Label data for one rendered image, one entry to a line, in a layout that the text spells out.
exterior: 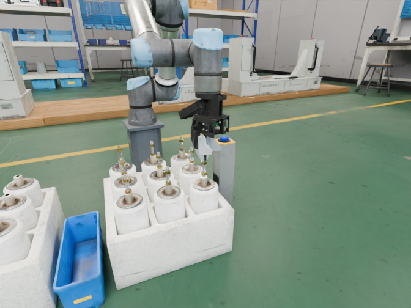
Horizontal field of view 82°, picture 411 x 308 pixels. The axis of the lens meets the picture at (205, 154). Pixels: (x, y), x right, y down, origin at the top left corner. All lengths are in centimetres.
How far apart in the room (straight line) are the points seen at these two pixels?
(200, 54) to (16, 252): 67
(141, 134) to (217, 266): 74
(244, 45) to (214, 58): 269
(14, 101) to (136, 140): 167
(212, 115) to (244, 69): 270
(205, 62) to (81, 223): 71
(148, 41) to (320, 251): 88
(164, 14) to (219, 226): 81
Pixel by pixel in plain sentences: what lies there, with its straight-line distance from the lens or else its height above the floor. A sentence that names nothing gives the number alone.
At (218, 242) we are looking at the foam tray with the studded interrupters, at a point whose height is 6.
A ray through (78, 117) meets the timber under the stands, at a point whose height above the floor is 5.
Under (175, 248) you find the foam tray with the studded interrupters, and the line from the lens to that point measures 79.
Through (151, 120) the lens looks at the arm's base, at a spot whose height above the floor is 32.
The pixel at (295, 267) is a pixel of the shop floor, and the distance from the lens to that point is 91.
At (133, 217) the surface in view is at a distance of 72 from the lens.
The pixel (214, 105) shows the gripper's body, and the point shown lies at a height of 52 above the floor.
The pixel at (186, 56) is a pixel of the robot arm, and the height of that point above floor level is 64.
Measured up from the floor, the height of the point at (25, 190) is 24.
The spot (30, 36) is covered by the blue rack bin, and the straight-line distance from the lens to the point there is 537.
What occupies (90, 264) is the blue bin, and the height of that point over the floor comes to 0.
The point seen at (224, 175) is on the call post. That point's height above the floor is 17.
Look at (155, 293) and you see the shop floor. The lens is 82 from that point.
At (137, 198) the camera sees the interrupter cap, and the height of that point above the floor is 25.
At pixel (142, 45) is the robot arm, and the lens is 69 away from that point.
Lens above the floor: 66
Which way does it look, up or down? 24 degrees down
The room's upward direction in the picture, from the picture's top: straight up
